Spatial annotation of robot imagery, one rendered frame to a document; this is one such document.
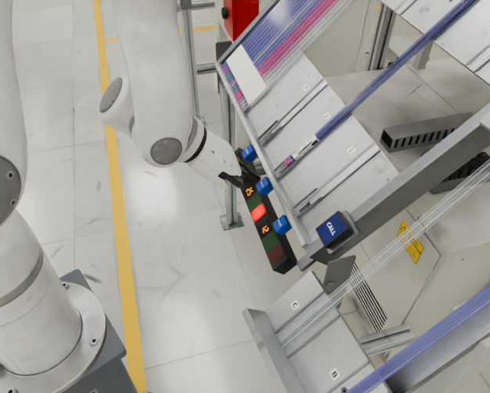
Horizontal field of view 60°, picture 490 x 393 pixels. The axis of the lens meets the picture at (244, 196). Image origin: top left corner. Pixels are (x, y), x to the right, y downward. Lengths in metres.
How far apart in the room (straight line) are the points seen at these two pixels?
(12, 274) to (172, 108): 0.28
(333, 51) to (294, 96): 1.39
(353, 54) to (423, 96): 1.05
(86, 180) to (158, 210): 0.40
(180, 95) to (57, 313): 0.33
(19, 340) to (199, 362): 0.88
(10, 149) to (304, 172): 0.56
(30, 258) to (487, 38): 0.72
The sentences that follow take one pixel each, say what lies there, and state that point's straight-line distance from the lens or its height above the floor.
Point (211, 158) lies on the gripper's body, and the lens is 0.73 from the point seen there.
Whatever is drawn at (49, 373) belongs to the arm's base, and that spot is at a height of 0.71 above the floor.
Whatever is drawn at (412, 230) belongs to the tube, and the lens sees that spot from 0.58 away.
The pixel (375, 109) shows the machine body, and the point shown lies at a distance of 1.29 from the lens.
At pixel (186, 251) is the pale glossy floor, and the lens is 1.65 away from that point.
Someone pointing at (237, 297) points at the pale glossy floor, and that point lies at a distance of 1.53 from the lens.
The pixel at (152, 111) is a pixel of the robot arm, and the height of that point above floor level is 0.99.
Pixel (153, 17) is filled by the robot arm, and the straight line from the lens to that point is 0.62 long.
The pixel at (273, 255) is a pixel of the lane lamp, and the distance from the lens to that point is 0.82.
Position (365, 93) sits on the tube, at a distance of 0.83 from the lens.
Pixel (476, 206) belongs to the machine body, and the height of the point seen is 0.62.
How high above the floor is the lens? 1.31
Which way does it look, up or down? 46 degrees down
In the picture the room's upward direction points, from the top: straight up
